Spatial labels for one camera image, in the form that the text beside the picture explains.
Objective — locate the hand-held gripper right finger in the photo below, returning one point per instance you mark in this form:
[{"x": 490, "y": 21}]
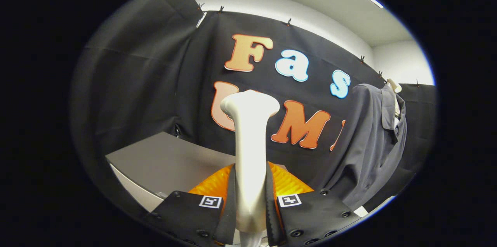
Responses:
[{"x": 271, "y": 220}]

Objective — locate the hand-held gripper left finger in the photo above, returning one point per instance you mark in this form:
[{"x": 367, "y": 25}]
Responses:
[{"x": 231, "y": 212}]

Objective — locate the white garment steamer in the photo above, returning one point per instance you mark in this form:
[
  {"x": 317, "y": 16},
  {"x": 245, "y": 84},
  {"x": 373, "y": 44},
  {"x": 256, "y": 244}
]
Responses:
[{"x": 250, "y": 142}]

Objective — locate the grey button-up shirt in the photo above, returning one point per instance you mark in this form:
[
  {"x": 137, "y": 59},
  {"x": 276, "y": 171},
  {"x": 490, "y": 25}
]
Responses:
[{"x": 369, "y": 142}]

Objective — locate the grey and beige cabinet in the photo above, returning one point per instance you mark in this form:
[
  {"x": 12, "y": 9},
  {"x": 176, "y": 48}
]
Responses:
[{"x": 167, "y": 157}]

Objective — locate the black backdrop cloth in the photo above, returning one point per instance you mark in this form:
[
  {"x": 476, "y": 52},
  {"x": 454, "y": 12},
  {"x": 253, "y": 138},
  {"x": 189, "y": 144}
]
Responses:
[{"x": 136, "y": 64}]

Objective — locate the white mannequin torso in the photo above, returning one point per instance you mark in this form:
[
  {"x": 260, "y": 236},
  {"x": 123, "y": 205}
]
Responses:
[{"x": 393, "y": 85}]

